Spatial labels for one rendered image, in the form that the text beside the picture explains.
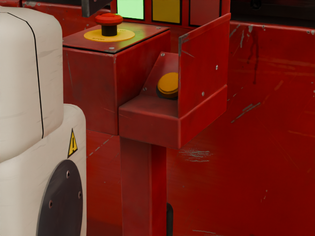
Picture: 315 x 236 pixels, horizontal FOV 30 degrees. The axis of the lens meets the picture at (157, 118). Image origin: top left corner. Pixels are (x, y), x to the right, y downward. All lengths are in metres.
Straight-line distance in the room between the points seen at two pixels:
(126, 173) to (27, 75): 0.50
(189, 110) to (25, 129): 0.39
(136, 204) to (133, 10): 0.30
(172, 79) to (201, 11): 0.11
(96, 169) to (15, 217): 0.82
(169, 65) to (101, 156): 0.41
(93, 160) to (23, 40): 0.84
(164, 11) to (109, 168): 0.43
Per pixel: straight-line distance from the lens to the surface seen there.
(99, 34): 0.84
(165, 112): 0.76
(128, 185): 0.89
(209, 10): 0.85
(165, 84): 0.81
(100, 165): 1.21
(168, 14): 0.88
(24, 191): 0.41
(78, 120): 0.51
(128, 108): 0.77
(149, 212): 0.89
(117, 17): 0.83
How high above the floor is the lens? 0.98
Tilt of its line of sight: 22 degrees down
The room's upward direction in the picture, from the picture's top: straight up
